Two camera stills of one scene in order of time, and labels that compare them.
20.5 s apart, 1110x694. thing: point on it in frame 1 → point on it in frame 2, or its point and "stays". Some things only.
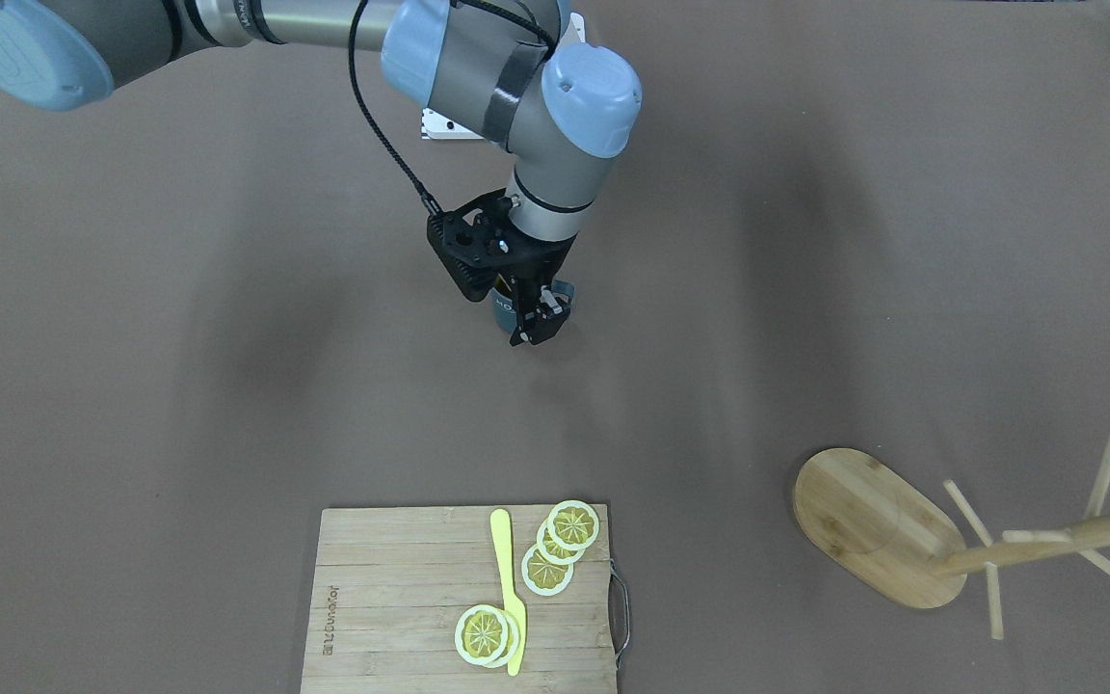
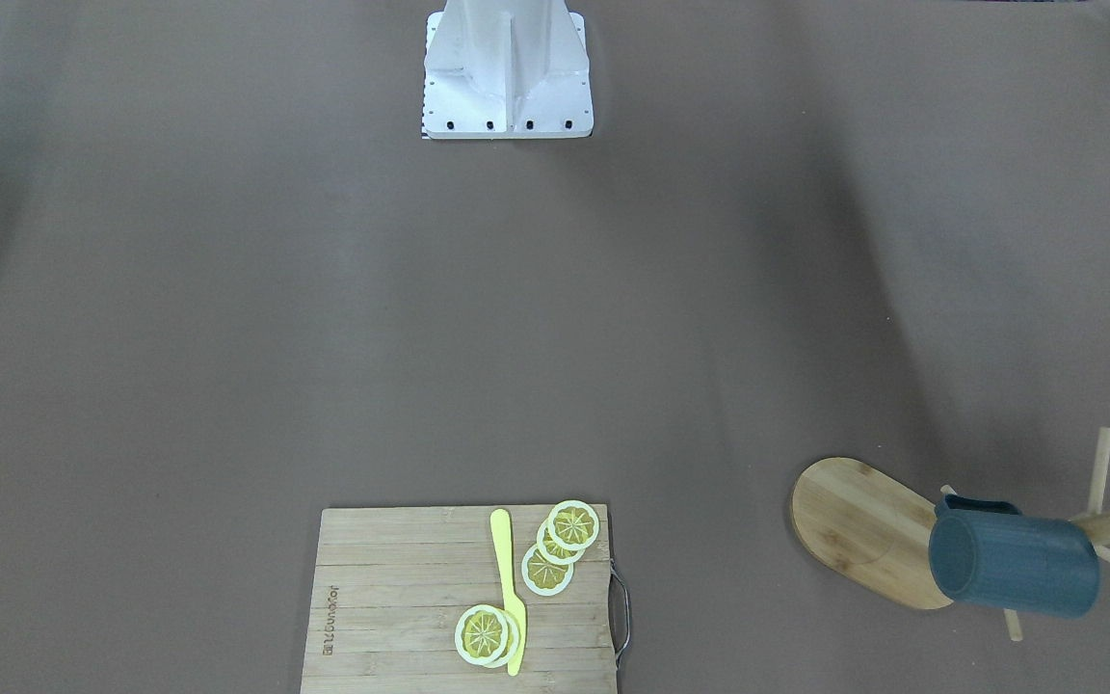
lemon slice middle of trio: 552,551 stays
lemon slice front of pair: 481,634 stays
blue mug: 505,309 → 991,554
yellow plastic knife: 500,522 stays
